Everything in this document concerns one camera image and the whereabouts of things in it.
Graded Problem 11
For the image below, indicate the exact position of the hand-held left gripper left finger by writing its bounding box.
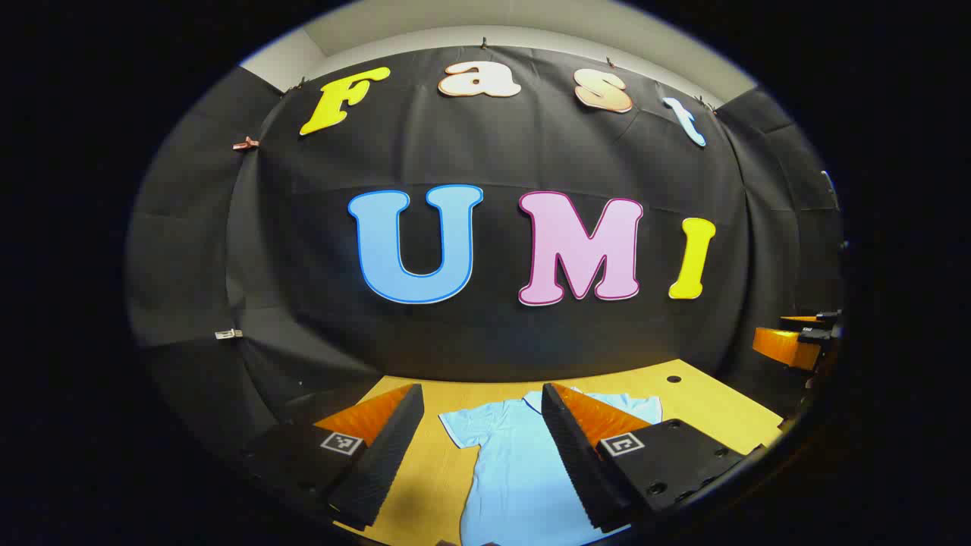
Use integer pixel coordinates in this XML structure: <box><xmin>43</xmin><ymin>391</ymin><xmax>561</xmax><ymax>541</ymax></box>
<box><xmin>243</xmin><ymin>383</ymin><xmax>426</xmax><ymax>532</ymax></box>

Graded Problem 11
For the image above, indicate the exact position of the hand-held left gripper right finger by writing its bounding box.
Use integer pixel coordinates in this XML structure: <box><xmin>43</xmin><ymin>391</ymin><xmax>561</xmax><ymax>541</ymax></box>
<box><xmin>540</xmin><ymin>382</ymin><xmax>767</xmax><ymax>533</ymax></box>

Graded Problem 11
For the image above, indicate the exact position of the light blue T-shirt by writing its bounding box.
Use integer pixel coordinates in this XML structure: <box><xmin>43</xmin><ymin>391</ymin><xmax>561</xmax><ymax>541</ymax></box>
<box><xmin>438</xmin><ymin>388</ymin><xmax>663</xmax><ymax>546</ymax></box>

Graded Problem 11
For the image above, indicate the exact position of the black backdrop cloth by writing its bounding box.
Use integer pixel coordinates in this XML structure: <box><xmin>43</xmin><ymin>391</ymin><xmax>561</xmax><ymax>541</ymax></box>
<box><xmin>125</xmin><ymin>45</ymin><xmax>847</xmax><ymax>456</ymax></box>

